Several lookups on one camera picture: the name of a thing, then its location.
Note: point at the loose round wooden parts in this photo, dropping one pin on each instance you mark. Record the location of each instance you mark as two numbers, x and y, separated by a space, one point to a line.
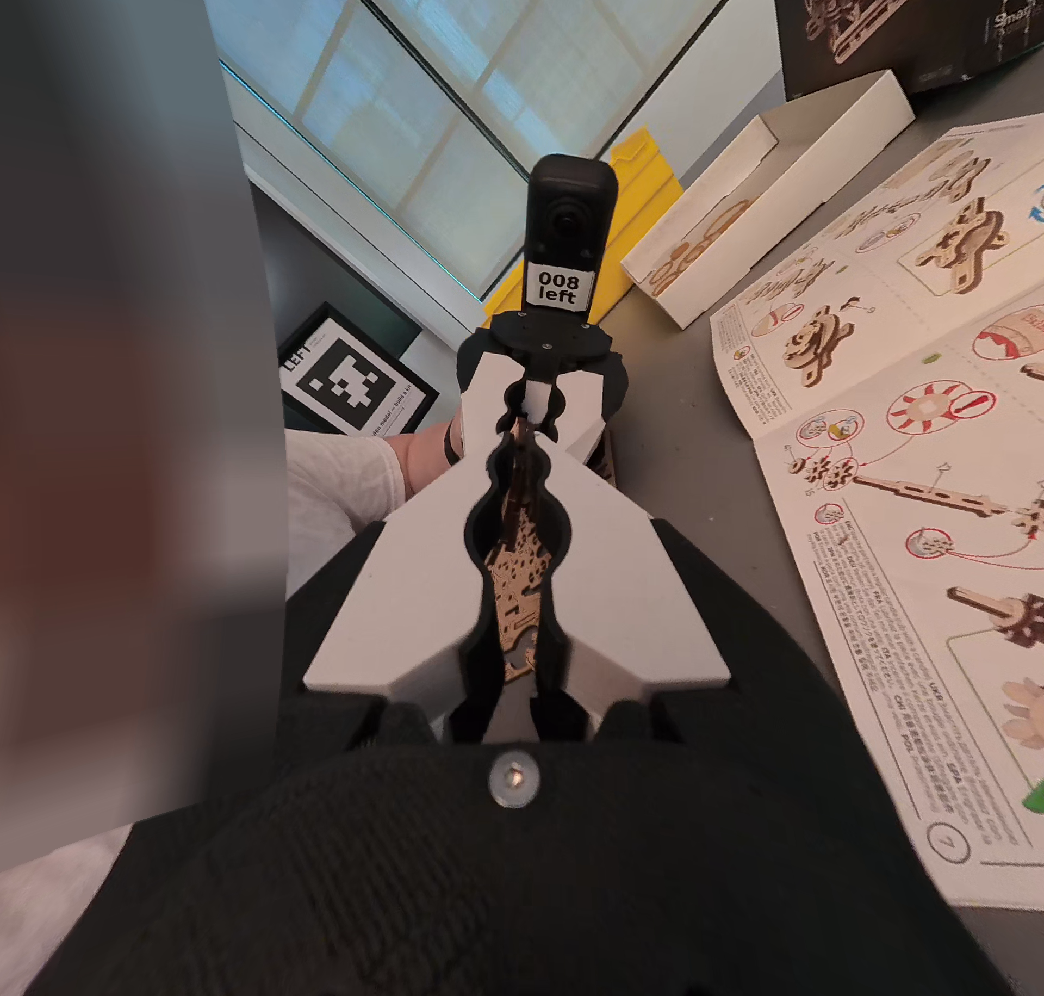
693 245

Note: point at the wooden laser-cut puzzle sheet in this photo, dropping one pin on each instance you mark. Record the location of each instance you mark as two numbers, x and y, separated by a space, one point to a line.
514 604

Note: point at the black model kit box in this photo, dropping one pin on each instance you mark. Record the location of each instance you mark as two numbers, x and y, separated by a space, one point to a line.
897 17

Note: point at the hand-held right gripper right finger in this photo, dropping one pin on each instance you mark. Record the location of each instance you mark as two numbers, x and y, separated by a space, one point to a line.
636 612

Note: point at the white instruction booklet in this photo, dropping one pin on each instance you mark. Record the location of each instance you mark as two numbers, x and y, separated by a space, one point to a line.
938 767

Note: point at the white cardboard tray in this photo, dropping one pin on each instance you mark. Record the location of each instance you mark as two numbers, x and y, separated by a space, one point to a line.
816 172

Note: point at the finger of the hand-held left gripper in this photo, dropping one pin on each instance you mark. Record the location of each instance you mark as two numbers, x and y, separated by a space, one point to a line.
583 408
485 400

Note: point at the white clothing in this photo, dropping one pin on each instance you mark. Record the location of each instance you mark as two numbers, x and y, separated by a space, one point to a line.
41 931

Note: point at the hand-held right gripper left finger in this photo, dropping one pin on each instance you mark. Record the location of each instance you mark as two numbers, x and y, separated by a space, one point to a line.
400 604

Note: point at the yellow plastic bin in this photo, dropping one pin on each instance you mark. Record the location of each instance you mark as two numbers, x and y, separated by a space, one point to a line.
644 188

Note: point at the person's left forearm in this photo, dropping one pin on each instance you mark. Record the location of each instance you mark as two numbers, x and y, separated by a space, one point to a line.
342 482

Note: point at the framed black white marker sign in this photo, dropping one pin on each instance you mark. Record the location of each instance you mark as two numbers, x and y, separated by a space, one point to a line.
351 376

